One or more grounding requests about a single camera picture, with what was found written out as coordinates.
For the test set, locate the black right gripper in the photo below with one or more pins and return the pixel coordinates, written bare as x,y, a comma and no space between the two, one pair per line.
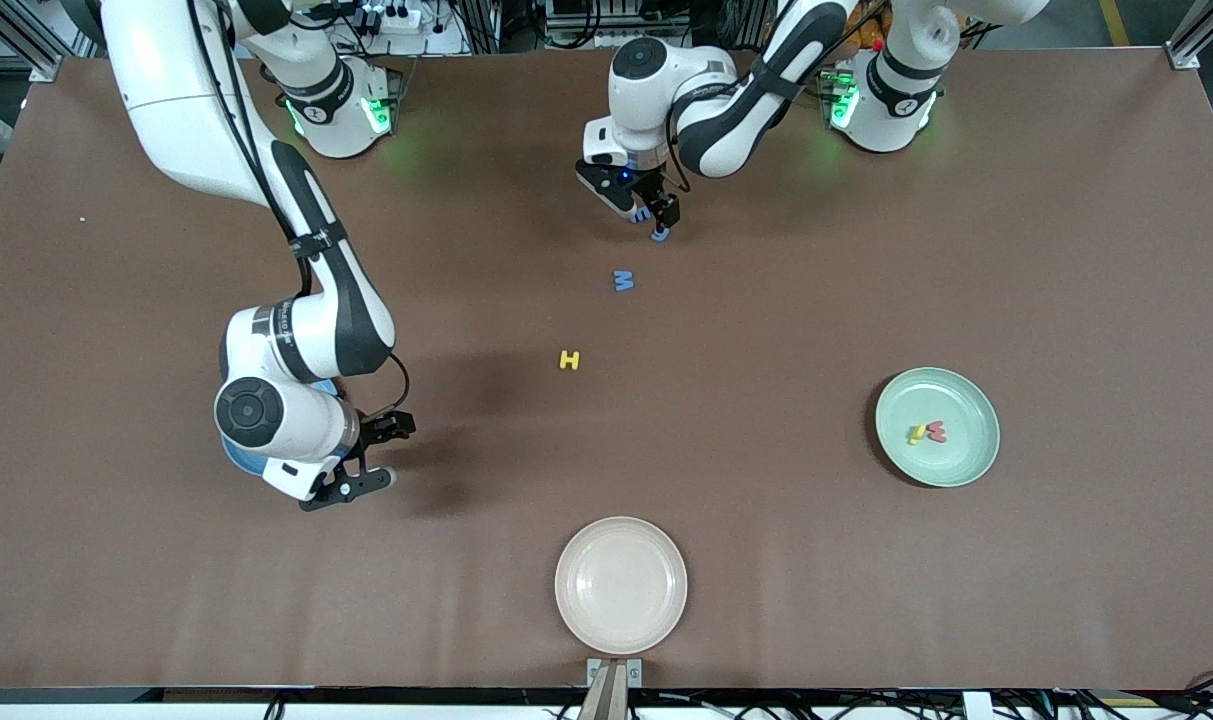
375,430

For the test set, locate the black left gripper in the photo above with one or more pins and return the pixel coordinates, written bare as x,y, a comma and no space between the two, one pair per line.
656,192

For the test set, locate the blue foam letter W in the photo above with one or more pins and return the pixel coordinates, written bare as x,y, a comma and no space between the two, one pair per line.
624,281

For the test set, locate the yellow foam letter H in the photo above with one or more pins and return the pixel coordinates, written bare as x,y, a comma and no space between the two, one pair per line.
569,360

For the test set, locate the yellow lowercase foam letter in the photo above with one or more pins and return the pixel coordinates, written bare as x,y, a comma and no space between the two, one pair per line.
917,433

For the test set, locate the red foam letter w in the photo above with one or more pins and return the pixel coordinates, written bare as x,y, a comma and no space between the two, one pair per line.
936,432

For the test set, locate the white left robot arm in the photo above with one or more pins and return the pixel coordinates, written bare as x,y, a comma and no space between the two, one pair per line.
911,110

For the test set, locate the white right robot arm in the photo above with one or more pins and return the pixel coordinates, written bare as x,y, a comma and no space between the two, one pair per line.
166,100

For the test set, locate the blue round plate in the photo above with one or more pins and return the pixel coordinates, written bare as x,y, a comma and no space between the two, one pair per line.
229,455

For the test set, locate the beige round plate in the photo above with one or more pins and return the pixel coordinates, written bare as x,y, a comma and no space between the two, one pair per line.
621,585

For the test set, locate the green round plate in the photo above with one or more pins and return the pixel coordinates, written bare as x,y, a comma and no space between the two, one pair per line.
956,400

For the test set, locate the orange snack bag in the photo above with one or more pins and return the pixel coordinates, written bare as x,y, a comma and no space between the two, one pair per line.
866,25

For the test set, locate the white power strip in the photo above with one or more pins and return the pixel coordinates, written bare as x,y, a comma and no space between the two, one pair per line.
391,15

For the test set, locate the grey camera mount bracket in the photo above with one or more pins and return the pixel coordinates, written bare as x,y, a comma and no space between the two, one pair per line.
614,690

